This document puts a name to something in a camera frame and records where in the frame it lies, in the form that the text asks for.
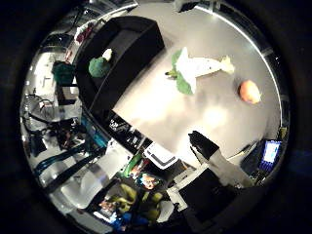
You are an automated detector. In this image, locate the orange fruit plush toy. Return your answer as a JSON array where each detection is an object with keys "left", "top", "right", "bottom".
[{"left": 238, "top": 79, "right": 262, "bottom": 105}]

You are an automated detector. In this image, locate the white radish plush toy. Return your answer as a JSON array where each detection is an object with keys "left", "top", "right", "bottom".
[{"left": 165, "top": 47, "right": 236, "bottom": 96}]

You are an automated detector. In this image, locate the green broccoli plush toy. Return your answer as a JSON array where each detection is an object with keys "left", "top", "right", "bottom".
[{"left": 88, "top": 48, "right": 113, "bottom": 78}]

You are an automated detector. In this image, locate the black rectangular container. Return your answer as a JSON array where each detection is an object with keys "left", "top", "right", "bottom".
[{"left": 75, "top": 16, "right": 166, "bottom": 113}]

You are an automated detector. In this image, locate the blue screen tablet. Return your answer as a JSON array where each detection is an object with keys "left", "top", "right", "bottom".
[{"left": 259, "top": 139, "right": 283, "bottom": 172}]

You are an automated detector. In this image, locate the black chair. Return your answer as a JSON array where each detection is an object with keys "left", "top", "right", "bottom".
[{"left": 56, "top": 84, "right": 79, "bottom": 105}]

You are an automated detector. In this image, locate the person in teal shirt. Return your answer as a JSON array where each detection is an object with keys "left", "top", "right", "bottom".
[{"left": 52, "top": 61, "right": 76, "bottom": 86}]

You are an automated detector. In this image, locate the red cloth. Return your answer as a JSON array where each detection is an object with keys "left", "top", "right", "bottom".
[{"left": 75, "top": 25, "right": 95, "bottom": 43}]

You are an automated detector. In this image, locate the white device with black frame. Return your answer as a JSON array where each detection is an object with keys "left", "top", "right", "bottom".
[{"left": 142, "top": 141, "right": 179, "bottom": 170}]

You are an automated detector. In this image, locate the teal blue metal frame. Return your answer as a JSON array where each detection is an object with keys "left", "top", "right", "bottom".
[{"left": 81, "top": 115, "right": 109, "bottom": 151}]

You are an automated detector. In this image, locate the black cable bundle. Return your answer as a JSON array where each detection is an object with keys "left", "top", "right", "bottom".
[{"left": 20, "top": 94, "right": 82, "bottom": 157}]

